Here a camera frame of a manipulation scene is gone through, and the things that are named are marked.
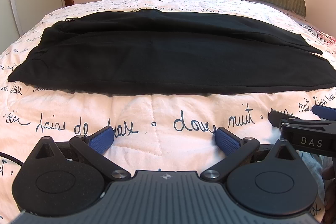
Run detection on black pants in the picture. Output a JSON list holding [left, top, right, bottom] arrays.
[[8, 10, 335, 96]]

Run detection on white script-print bedspread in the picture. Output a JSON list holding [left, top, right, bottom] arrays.
[[0, 0, 336, 224]]

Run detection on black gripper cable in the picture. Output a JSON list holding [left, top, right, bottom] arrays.
[[0, 151, 25, 166]]

